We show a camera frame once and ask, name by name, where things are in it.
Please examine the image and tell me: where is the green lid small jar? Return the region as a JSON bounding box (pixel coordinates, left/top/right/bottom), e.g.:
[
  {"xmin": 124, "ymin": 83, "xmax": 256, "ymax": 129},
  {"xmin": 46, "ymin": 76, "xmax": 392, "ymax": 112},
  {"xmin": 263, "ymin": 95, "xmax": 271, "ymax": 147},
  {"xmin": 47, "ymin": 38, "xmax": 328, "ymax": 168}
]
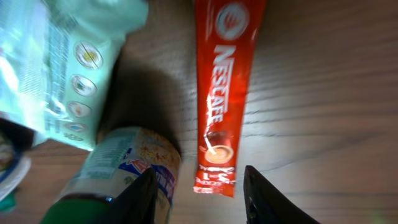
[{"xmin": 41, "ymin": 126, "xmax": 181, "ymax": 224}]

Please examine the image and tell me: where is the red Nescafe stick sachet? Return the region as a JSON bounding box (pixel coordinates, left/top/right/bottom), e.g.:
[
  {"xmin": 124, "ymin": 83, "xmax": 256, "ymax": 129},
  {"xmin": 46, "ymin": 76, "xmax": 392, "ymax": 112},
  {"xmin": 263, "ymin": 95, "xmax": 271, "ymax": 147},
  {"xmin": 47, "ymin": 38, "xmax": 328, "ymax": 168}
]
[{"xmin": 193, "ymin": 0, "xmax": 267, "ymax": 197}]

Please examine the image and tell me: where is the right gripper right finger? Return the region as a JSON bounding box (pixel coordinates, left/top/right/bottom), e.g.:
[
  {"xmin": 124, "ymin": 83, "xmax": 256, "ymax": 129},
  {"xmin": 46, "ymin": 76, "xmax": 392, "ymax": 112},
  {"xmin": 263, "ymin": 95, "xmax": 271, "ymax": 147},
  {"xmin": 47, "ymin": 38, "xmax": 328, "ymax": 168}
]
[{"xmin": 244, "ymin": 166, "xmax": 319, "ymax": 224}]

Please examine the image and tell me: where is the teal wet wipes pack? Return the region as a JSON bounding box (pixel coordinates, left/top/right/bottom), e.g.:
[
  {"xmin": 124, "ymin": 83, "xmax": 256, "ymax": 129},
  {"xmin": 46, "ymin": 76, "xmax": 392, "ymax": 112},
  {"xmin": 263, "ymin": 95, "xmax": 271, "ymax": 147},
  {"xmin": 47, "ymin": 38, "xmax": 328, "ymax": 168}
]
[{"xmin": 1, "ymin": 0, "xmax": 149, "ymax": 151}]

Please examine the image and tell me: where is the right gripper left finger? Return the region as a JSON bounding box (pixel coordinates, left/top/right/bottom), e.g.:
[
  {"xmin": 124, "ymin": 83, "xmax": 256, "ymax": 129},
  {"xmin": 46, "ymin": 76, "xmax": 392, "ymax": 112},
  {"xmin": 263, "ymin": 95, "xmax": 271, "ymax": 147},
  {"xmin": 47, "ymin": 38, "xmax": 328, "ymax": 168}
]
[{"xmin": 99, "ymin": 168, "xmax": 158, "ymax": 224}]

